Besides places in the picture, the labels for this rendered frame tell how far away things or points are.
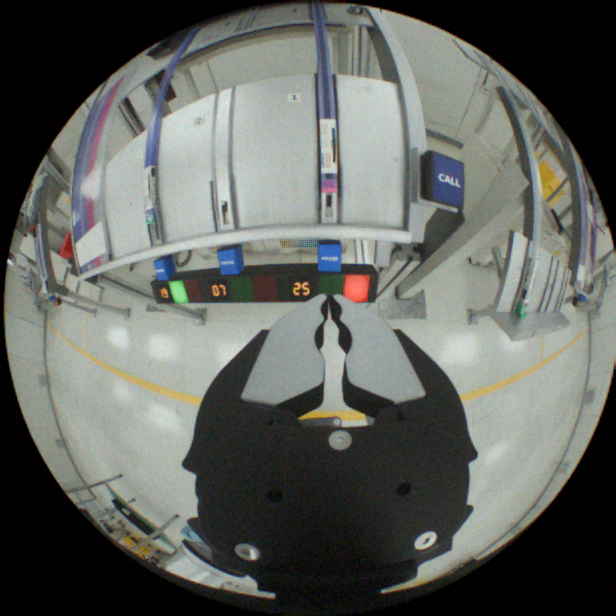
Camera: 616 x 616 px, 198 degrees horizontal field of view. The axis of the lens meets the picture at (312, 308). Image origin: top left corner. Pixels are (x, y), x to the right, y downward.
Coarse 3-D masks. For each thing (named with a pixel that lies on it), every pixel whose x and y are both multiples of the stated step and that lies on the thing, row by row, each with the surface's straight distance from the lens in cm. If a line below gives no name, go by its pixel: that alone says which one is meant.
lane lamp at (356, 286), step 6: (348, 276) 24; (354, 276) 24; (360, 276) 24; (366, 276) 24; (348, 282) 24; (354, 282) 24; (360, 282) 25; (366, 282) 25; (348, 288) 25; (354, 288) 25; (360, 288) 25; (366, 288) 25; (348, 294) 25; (354, 294) 25; (360, 294) 25; (366, 294) 25; (354, 300) 26; (360, 300) 26; (366, 300) 26
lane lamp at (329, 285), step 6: (324, 276) 24; (330, 276) 24; (336, 276) 24; (342, 276) 24; (324, 282) 24; (330, 282) 24; (336, 282) 24; (342, 282) 24; (324, 288) 25; (330, 288) 25; (336, 288) 25; (342, 288) 25; (324, 294) 25; (330, 294) 25; (342, 294) 25
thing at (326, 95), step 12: (324, 24) 36; (324, 36) 32; (324, 48) 29; (324, 60) 27; (324, 72) 25; (324, 84) 24; (324, 96) 23; (324, 108) 22; (324, 180) 20; (336, 180) 20
